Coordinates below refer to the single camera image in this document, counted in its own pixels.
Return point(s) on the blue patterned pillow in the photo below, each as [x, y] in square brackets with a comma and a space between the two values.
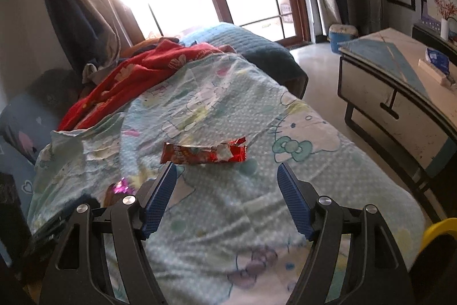
[26, 124]

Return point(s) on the white flat box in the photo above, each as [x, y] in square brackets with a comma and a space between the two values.
[435, 73]

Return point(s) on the purple shiny wrapper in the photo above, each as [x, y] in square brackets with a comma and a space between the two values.
[117, 191]

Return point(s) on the red snack wrapper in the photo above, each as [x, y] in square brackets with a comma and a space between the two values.
[233, 151]

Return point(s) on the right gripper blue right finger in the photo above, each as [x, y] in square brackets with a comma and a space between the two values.
[300, 198]

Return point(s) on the blue tissue pack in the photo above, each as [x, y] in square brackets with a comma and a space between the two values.
[438, 60]

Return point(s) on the red floral blanket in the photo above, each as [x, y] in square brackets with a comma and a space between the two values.
[131, 78]

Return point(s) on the white vase red flowers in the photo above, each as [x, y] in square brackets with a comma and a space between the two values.
[446, 9]

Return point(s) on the teal quilted cushion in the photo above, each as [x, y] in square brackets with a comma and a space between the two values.
[270, 57]

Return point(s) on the light blue cartoon bedsheet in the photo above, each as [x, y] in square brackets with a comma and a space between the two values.
[226, 236]

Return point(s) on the coffee table with drawers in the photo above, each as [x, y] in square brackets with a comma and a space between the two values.
[396, 106]

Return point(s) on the blue white cooler box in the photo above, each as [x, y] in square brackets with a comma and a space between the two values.
[338, 34]

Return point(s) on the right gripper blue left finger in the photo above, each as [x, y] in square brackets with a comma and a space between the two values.
[157, 200]

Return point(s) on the black white tv cabinet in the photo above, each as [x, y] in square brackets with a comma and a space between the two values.
[432, 39]

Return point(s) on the yellow rimmed trash bin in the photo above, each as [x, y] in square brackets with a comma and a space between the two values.
[434, 270]

